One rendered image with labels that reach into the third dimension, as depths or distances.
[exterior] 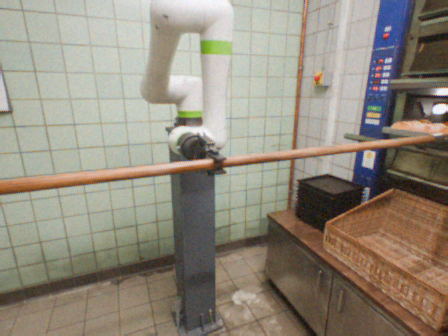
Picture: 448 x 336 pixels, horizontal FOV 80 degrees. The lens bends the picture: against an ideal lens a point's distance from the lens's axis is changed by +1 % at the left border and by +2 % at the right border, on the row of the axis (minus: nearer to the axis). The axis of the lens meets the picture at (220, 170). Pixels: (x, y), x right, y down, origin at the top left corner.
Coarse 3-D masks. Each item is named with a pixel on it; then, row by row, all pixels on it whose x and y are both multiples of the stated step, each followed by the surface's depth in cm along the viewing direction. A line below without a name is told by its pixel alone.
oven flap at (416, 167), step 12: (396, 156) 151; (408, 156) 145; (420, 156) 140; (396, 168) 149; (408, 168) 144; (420, 168) 139; (432, 168) 134; (444, 168) 130; (420, 180) 135; (432, 180) 133; (444, 180) 128
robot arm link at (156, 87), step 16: (160, 0) 81; (176, 0) 81; (192, 0) 84; (160, 16) 82; (176, 16) 83; (192, 16) 85; (160, 32) 87; (176, 32) 87; (192, 32) 90; (160, 48) 94; (176, 48) 97; (160, 64) 101; (144, 80) 113; (160, 80) 109; (144, 96) 119; (160, 96) 118
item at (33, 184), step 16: (352, 144) 90; (368, 144) 92; (384, 144) 95; (400, 144) 98; (192, 160) 70; (208, 160) 71; (224, 160) 72; (240, 160) 74; (256, 160) 76; (272, 160) 78; (48, 176) 58; (64, 176) 58; (80, 176) 59; (96, 176) 60; (112, 176) 62; (128, 176) 63; (144, 176) 65; (0, 192) 54; (16, 192) 55
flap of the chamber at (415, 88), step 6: (390, 84) 134; (396, 84) 131; (402, 84) 129; (408, 84) 126; (414, 84) 124; (420, 84) 121; (426, 84) 119; (432, 84) 117; (438, 84) 115; (444, 84) 113; (402, 90) 134; (408, 90) 131; (414, 90) 129; (420, 90) 127; (426, 90) 124; (432, 90) 122; (438, 90) 120; (444, 90) 118
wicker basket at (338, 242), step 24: (360, 216) 146; (384, 216) 153; (408, 216) 141; (432, 216) 132; (336, 240) 132; (360, 240) 147; (384, 240) 147; (408, 240) 140; (432, 240) 131; (360, 264) 120; (384, 264) 109; (408, 264) 128; (432, 264) 128; (384, 288) 111; (408, 288) 101; (432, 288) 93; (432, 312) 94
